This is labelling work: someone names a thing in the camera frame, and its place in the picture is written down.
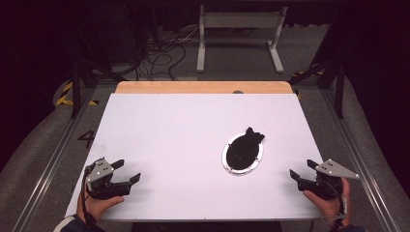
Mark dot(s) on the person's right hand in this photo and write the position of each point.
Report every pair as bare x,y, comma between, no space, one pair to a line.
328,208

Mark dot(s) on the person's left hand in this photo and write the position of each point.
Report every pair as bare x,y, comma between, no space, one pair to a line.
96,208

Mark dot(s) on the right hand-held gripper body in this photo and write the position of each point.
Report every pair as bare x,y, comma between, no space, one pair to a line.
332,170

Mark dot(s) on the white metal table frame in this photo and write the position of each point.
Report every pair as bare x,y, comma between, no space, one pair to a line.
241,20

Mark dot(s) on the white board table cover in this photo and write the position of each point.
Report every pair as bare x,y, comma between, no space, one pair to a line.
167,145

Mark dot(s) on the oval mirror with black stand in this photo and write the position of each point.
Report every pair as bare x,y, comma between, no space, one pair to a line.
243,153

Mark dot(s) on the round grey table grommet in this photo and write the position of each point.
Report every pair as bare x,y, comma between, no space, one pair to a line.
238,92

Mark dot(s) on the aluminium floor rail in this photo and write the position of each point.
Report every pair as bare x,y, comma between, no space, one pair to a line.
48,170
364,174

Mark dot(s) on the yellow black floor tape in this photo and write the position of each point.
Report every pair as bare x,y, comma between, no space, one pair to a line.
306,72
64,101

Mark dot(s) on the black metal stand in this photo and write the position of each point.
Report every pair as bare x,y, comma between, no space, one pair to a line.
76,93
339,96

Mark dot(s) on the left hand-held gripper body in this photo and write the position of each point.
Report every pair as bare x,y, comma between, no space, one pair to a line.
98,175

